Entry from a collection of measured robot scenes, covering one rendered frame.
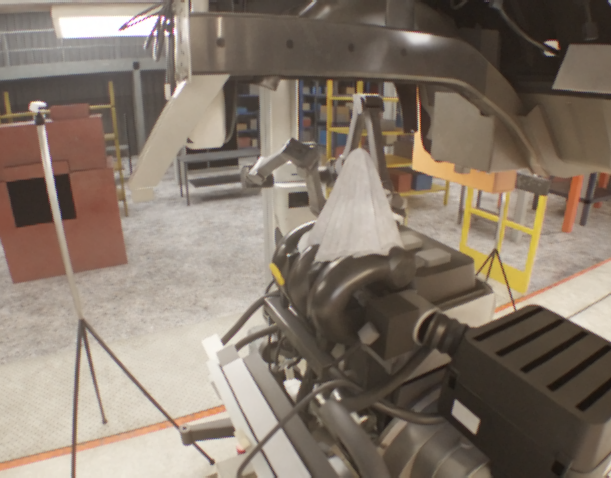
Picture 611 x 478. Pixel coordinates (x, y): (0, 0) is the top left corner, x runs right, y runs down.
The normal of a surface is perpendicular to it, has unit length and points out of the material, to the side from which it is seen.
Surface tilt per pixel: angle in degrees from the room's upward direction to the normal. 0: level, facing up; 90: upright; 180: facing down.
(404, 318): 90
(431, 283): 79
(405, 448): 49
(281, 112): 90
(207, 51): 90
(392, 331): 90
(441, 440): 17
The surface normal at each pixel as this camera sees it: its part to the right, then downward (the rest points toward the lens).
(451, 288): 0.44, 0.14
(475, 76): 0.32, 0.34
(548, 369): 0.00, -0.93
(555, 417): -0.88, 0.00
